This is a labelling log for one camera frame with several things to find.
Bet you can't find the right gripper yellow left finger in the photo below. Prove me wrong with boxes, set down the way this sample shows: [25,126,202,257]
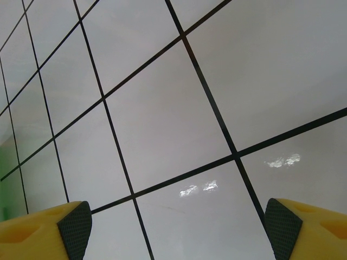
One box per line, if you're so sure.
[0,200,93,260]

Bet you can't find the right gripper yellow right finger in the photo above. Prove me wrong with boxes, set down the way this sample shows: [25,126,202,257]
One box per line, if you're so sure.
[264,198,347,260]

